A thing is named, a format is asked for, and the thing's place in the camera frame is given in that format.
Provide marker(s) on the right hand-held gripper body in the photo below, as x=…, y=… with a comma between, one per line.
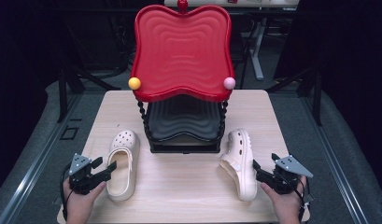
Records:
x=288, y=174

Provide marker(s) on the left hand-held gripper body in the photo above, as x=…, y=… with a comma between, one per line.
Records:
x=81, y=180

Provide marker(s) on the cream clog shoe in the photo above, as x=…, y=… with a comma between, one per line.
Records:
x=243, y=152
x=124, y=141

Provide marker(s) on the red and black shoe rack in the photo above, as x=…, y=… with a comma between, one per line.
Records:
x=182, y=56

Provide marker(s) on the person's left hand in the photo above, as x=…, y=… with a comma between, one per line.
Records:
x=79, y=207

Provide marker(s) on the person's right hand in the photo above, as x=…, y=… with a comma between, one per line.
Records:
x=286, y=207

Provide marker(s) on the grey tape strip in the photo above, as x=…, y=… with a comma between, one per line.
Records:
x=308, y=198

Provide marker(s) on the black metal stand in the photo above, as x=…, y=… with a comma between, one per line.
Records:
x=317, y=99
x=63, y=93

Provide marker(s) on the white desk leg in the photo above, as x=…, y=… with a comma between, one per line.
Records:
x=257, y=56

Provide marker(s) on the metal floor rail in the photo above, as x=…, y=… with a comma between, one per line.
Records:
x=338, y=168
x=39, y=161

